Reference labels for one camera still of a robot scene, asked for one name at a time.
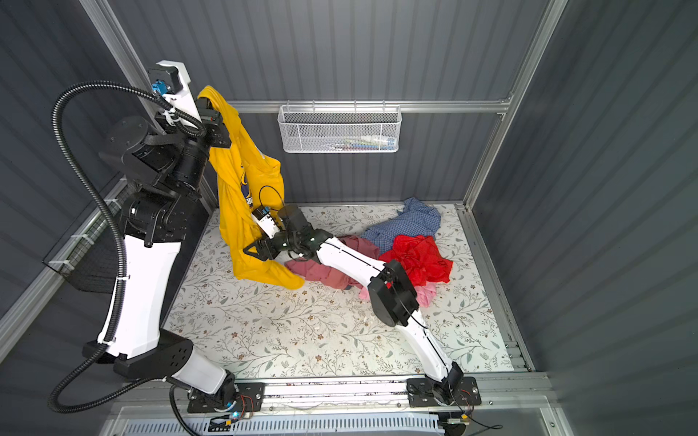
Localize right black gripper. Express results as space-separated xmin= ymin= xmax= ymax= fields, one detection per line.
xmin=245 ymin=228 xmax=303 ymax=262

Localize yellow cloth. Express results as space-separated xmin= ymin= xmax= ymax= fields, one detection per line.
xmin=198 ymin=85 xmax=305 ymax=290

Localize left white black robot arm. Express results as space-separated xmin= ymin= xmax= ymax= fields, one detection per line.
xmin=84 ymin=97 xmax=238 ymax=410

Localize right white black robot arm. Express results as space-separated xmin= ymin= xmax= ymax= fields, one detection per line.
xmin=243 ymin=205 xmax=464 ymax=405

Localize dusty rose cloth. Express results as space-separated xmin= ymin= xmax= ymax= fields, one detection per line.
xmin=285 ymin=235 xmax=381 ymax=290

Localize blue checkered cloth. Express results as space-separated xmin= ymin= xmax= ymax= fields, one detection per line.
xmin=361 ymin=197 xmax=442 ymax=254

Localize red cloth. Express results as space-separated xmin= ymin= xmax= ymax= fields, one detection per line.
xmin=379 ymin=235 xmax=453 ymax=287

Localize light pink cloth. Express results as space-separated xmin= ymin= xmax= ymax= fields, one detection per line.
xmin=358 ymin=282 xmax=436 ymax=307

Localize items in white basket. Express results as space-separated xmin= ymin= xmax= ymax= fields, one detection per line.
xmin=324 ymin=136 xmax=398 ymax=152

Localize white vented panel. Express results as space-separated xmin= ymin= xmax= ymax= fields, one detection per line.
xmin=122 ymin=413 xmax=445 ymax=436

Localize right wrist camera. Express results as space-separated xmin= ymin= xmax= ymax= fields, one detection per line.
xmin=252 ymin=206 xmax=281 ymax=239

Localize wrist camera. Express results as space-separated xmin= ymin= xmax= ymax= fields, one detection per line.
xmin=252 ymin=206 xmax=281 ymax=239
xmin=147 ymin=60 xmax=201 ymax=120

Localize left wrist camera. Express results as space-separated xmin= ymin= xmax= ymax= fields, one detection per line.
xmin=147 ymin=60 xmax=201 ymax=120

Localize white wire basket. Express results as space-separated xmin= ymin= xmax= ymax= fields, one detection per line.
xmin=277 ymin=105 xmax=403 ymax=154

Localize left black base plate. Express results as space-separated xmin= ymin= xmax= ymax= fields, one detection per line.
xmin=187 ymin=381 xmax=266 ymax=413

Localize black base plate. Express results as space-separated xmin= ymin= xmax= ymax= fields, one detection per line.
xmin=187 ymin=381 xmax=266 ymax=413
xmin=406 ymin=377 xmax=482 ymax=408

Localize black wire basket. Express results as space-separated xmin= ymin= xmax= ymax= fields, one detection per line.
xmin=43 ymin=203 xmax=117 ymax=294

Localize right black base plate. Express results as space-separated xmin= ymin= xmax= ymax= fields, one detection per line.
xmin=406 ymin=377 xmax=482 ymax=408

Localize left black corrugated cable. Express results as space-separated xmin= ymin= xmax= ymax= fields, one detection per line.
xmin=46 ymin=80 xmax=208 ymax=436

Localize aluminium mounting rail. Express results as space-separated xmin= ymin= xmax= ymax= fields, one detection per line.
xmin=108 ymin=372 xmax=560 ymax=419

